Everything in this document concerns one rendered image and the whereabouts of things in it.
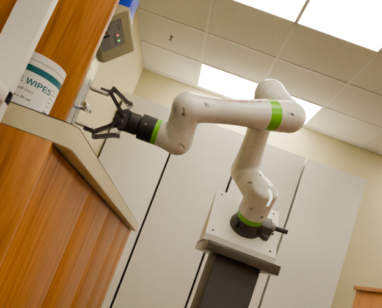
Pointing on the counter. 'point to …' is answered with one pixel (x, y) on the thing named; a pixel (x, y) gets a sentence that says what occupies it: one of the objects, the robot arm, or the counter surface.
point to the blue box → (130, 6)
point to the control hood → (121, 11)
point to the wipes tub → (40, 84)
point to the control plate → (115, 28)
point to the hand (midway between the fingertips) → (85, 106)
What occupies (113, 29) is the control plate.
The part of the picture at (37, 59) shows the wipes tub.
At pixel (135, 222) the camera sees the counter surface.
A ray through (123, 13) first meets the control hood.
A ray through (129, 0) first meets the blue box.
